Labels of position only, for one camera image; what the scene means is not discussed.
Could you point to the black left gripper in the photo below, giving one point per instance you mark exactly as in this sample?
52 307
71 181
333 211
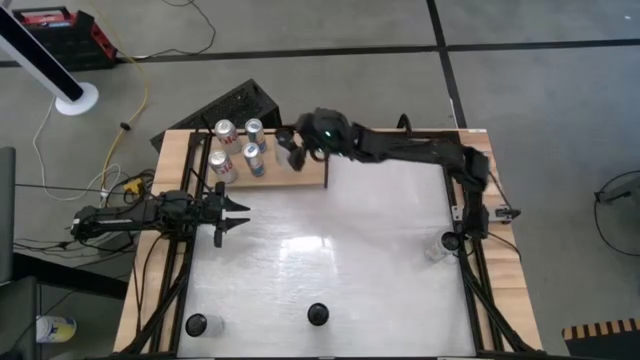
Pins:
210 215

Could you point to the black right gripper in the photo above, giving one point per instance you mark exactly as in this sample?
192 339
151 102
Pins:
325 132

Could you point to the blue silver Red Bull can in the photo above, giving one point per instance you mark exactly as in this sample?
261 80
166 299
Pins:
255 131
252 155

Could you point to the silver red Diet Coke can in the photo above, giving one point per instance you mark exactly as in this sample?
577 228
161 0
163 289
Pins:
220 162
227 135

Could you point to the clear bottle edge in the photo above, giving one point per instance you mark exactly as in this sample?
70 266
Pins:
450 241

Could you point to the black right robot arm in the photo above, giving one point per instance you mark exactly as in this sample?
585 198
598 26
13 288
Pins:
415 147

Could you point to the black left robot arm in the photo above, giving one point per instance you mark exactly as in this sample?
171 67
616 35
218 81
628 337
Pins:
125 217

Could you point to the wooden shelf board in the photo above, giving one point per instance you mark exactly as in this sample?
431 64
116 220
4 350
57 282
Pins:
310 175

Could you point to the black perforated box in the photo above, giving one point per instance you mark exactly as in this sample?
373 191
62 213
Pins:
235 105

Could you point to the yellow power plug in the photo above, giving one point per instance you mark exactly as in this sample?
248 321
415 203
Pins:
134 186

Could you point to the black hook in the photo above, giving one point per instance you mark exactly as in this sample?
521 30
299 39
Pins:
401 119

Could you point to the white pole stand black stripe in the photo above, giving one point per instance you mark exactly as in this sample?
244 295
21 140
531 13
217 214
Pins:
75 100

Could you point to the white yellow canister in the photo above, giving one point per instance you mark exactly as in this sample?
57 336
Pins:
55 330

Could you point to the dark upright panel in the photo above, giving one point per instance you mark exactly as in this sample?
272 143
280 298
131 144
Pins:
6 215

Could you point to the red black tool case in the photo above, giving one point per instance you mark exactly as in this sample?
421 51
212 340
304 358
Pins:
75 40

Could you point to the black orange striped object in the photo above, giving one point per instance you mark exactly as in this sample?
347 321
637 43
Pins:
605 345

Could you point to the black metal table frame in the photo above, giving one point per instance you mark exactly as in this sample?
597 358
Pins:
325 177

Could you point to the silver metal bracket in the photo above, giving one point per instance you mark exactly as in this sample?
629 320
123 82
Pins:
457 214

